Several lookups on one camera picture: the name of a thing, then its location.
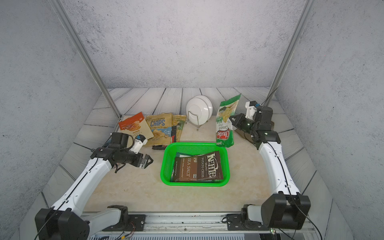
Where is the green plastic basket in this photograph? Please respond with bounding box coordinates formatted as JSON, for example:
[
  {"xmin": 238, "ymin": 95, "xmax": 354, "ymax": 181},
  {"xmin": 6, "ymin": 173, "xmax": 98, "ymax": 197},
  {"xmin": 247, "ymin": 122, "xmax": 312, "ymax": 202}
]
[{"xmin": 160, "ymin": 142, "xmax": 231, "ymax": 187}]

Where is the green Chulo cassava chips bag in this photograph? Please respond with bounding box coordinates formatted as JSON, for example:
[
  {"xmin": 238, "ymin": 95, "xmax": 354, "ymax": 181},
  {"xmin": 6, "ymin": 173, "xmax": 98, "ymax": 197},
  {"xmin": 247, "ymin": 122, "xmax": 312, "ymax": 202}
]
[{"xmin": 216, "ymin": 94, "xmax": 241, "ymax": 148}]

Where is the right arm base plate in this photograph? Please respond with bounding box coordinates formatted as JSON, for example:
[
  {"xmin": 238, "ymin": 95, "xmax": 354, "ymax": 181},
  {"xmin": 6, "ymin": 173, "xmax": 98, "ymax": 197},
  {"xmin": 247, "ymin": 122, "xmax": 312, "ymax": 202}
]
[{"xmin": 222, "ymin": 214, "xmax": 269, "ymax": 231}]

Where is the wire plate rack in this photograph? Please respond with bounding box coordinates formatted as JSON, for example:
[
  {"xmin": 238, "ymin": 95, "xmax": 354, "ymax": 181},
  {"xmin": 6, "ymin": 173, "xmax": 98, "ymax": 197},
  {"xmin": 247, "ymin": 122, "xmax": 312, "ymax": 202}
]
[{"xmin": 187, "ymin": 111, "xmax": 210, "ymax": 131}]

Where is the tan blue chips bag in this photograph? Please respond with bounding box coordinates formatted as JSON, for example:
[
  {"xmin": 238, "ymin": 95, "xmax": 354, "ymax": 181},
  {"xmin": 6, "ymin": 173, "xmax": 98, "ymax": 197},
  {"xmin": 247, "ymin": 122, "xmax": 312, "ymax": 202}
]
[{"xmin": 146, "ymin": 113, "xmax": 173, "ymax": 146}]

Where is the tan green chips bag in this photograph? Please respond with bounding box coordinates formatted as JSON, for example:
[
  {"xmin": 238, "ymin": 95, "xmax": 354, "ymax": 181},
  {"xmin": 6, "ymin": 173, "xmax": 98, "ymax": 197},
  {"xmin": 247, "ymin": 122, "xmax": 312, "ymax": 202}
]
[{"xmin": 172, "ymin": 115, "xmax": 187, "ymax": 143}]

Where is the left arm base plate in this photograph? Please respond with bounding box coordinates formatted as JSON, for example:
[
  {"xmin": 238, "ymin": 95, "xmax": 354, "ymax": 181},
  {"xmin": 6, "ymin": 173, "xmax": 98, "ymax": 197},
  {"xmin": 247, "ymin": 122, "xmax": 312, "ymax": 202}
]
[{"xmin": 113, "ymin": 214, "xmax": 146, "ymax": 232}]

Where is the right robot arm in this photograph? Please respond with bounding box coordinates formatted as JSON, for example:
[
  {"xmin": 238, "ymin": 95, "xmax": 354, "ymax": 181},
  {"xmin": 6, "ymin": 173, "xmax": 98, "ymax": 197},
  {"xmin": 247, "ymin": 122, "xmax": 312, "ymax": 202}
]
[{"xmin": 230, "ymin": 101, "xmax": 311, "ymax": 230}]

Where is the aluminium front rail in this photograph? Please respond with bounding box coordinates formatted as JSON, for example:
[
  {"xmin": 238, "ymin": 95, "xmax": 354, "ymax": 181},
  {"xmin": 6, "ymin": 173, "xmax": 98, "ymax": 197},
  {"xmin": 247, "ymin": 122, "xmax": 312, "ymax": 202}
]
[{"xmin": 103, "ymin": 212, "xmax": 322, "ymax": 240}]

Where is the white plate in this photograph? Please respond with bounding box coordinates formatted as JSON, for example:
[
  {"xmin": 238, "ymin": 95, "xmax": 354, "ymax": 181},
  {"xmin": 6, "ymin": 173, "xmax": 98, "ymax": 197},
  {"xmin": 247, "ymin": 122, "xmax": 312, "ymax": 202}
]
[{"xmin": 186, "ymin": 95, "xmax": 213, "ymax": 119}]

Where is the red beige chips bag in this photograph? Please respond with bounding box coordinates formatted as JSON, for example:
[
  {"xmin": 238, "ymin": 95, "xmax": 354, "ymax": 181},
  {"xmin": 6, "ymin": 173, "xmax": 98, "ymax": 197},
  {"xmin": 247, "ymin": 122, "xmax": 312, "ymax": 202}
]
[{"xmin": 118, "ymin": 112, "xmax": 154, "ymax": 140}]

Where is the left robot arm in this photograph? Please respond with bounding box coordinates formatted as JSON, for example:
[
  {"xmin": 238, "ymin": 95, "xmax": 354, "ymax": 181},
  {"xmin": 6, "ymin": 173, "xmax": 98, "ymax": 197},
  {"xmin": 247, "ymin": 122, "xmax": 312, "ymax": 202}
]
[{"xmin": 35, "ymin": 132, "xmax": 154, "ymax": 240}]

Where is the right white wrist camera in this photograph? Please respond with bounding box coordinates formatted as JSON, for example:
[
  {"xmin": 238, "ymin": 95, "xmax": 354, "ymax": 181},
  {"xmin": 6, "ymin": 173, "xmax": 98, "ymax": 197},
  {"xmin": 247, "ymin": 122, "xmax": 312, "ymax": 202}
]
[{"xmin": 245, "ymin": 101, "xmax": 260, "ymax": 120}]

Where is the aluminium frame post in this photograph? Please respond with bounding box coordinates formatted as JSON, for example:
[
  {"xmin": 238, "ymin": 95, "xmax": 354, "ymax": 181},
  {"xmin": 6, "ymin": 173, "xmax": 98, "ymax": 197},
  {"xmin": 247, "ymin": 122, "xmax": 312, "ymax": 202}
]
[
  {"xmin": 261, "ymin": 0, "xmax": 316, "ymax": 106},
  {"xmin": 49, "ymin": 0, "xmax": 122, "ymax": 119}
]

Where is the brown Kettle chips bag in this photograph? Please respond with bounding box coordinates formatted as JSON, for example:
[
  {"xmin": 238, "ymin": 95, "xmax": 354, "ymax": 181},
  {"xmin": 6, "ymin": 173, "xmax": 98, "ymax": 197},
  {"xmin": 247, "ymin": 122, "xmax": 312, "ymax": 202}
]
[{"xmin": 173, "ymin": 150, "xmax": 224, "ymax": 183}]

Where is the right aluminium frame post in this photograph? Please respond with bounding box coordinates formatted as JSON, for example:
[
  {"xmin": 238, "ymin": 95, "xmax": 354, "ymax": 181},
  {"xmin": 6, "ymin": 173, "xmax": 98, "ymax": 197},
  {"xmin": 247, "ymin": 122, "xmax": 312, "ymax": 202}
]
[{"xmin": 261, "ymin": 0, "xmax": 316, "ymax": 106}]

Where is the left aluminium frame post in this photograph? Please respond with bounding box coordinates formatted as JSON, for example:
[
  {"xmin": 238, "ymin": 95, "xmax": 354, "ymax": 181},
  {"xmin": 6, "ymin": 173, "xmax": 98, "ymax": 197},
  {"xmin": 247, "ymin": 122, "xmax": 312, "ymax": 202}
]
[{"xmin": 49, "ymin": 0, "xmax": 122, "ymax": 119}]

